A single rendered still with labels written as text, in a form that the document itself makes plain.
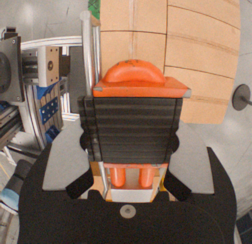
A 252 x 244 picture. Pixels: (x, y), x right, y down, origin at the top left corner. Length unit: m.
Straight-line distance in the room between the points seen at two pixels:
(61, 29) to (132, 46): 0.95
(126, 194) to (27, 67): 0.49
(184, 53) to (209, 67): 0.21
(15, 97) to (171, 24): 0.86
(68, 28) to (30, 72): 1.07
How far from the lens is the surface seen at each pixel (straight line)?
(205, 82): 0.98
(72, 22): 1.52
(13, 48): 0.48
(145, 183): 0.19
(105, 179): 0.17
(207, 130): 1.97
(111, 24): 0.84
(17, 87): 0.49
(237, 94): 1.99
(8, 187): 0.68
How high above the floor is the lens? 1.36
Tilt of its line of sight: 61 degrees down
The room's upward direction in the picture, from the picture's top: 175 degrees counter-clockwise
